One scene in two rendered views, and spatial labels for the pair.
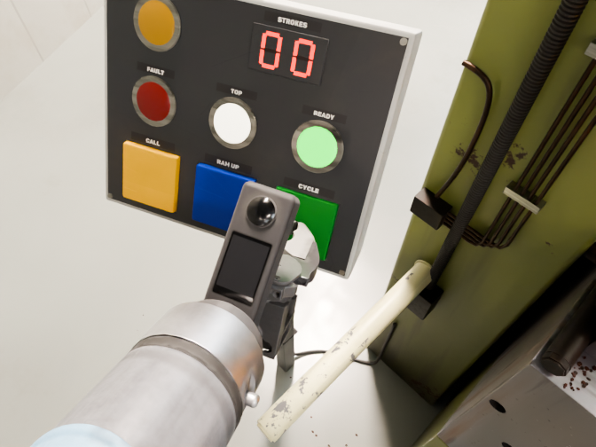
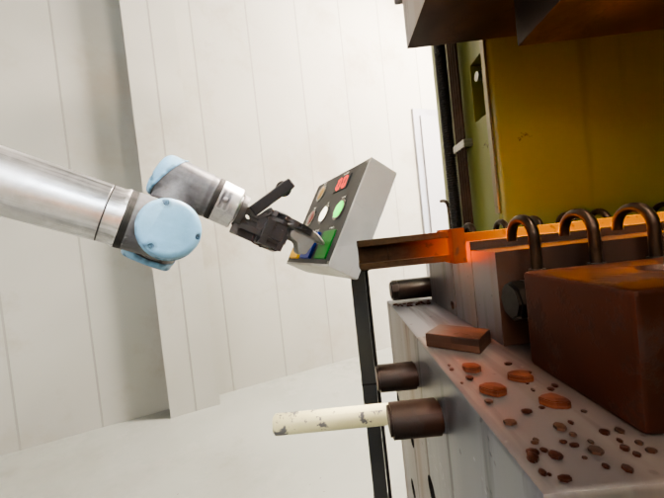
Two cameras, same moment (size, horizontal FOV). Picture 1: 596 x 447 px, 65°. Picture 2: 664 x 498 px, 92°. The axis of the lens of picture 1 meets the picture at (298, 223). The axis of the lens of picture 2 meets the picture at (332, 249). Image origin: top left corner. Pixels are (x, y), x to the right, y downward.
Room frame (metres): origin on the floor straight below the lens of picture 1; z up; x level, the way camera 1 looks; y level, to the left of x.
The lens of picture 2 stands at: (-0.23, -0.57, 1.02)
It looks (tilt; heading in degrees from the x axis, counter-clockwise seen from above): 2 degrees down; 45
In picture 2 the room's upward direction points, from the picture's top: 6 degrees counter-clockwise
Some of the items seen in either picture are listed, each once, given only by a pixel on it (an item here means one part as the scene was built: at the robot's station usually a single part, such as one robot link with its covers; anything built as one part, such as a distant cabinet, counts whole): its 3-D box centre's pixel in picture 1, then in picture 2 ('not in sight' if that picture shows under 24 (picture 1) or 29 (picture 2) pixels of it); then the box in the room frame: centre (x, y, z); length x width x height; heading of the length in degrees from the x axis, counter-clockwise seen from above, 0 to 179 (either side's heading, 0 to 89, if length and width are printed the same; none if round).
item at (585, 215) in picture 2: not in sight; (580, 248); (0.10, -0.52, 0.99); 0.04 x 0.01 x 0.06; 44
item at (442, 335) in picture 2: not in sight; (457, 337); (0.03, -0.44, 0.92); 0.04 x 0.03 x 0.01; 94
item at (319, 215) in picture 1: (302, 222); (326, 245); (0.31, -0.01, 1.00); 0.07 x 0.05 x 0.07; 69
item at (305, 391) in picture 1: (353, 343); (372, 415); (0.30, -0.10, 0.62); 0.44 x 0.05 x 0.05; 134
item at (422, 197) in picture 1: (430, 208); not in sight; (0.48, -0.23, 0.80); 0.06 x 0.03 x 0.04; 44
